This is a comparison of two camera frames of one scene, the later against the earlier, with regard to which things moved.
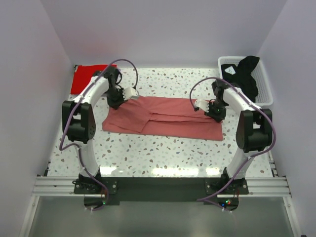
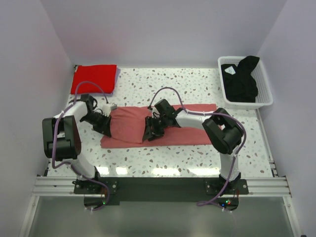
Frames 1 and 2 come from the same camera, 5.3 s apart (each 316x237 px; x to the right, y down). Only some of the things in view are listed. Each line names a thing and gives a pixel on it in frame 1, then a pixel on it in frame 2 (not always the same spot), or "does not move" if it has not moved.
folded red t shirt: x=83 y=74 does not move
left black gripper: x=115 y=105 to x=104 y=128
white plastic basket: x=264 y=96 does not move
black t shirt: x=240 y=76 does not move
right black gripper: x=218 y=118 to x=149 y=134
